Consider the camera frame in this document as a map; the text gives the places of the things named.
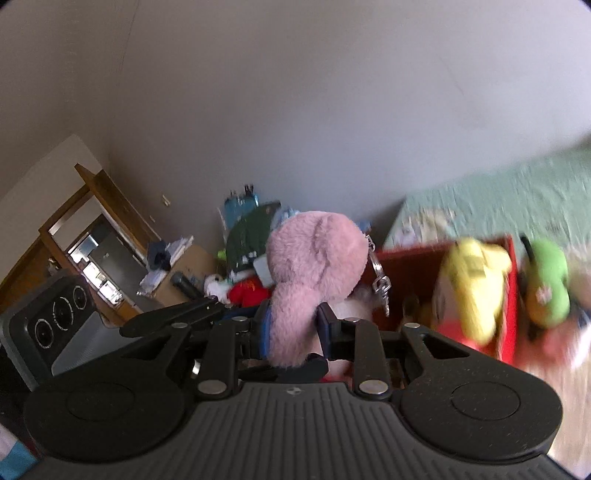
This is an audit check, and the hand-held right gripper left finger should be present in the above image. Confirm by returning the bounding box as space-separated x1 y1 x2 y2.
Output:
121 300 274 401

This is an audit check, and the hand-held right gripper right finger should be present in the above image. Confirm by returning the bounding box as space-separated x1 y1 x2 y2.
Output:
317 302 472 401

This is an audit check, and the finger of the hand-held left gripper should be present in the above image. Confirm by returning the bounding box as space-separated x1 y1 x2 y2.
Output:
120 298 227 337
238 355 329 383

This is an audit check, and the pink plush teddy bear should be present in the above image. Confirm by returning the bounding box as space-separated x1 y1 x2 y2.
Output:
265 211 393 370

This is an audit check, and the red cardboard box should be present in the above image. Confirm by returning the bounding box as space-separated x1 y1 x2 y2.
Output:
374 234 520 365

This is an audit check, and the yellow plush tiger pink belly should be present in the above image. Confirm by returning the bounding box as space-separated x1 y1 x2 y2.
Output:
436 237 513 347

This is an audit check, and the green plush toy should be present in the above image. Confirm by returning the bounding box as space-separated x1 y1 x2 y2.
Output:
519 235 573 342

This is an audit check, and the black bottle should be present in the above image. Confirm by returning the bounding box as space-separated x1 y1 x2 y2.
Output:
171 272 204 298

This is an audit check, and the red cloth item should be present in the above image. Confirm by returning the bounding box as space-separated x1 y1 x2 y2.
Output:
228 279 273 308

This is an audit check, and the brown cardboard box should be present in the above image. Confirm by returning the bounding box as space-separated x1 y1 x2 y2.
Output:
152 244 218 305

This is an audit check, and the pile of papers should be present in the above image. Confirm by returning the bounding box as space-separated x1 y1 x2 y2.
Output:
139 235 195 296

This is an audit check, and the dark green bag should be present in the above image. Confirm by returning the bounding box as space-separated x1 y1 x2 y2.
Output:
226 200 282 273

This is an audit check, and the green printed bed sheet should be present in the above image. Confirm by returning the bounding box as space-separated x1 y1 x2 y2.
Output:
383 148 591 467

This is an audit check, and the wooden door frame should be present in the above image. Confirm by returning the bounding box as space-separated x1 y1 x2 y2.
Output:
0 164 162 324

